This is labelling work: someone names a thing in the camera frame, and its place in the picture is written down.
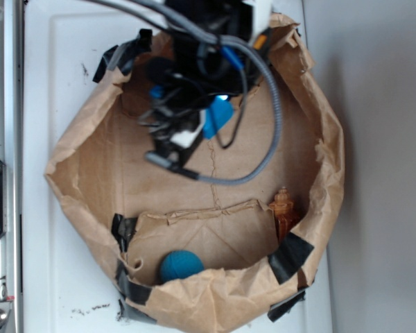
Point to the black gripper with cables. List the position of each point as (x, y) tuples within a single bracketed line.
[(219, 48)]

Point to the blue rectangular block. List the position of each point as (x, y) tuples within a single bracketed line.
[(217, 115)]

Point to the black tape strip right side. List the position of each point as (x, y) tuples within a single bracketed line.
[(123, 56)]

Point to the orange plastic bottle toy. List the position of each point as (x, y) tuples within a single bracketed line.
[(285, 215)]

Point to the black tape strip front corner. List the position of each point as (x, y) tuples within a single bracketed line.
[(123, 230)]

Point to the black tape strip corner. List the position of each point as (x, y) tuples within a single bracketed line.
[(279, 309), (123, 230)]

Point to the brown paper bag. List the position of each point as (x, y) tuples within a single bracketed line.
[(97, 169)]

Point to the blue rubber ball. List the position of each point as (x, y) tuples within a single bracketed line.
[(180, 264)]

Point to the black tape strip near ball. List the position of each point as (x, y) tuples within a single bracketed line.
[(289, 257)]

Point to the black tape strip lower left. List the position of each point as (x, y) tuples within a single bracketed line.
[(133, 292)]

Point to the black tape strip far corner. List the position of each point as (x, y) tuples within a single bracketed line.
[(279, 309)]

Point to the white plastic bin lid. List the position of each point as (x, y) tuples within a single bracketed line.
[(65, 290)]

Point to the aluminium frame rail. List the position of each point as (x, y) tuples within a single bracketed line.
[(11, 102)]

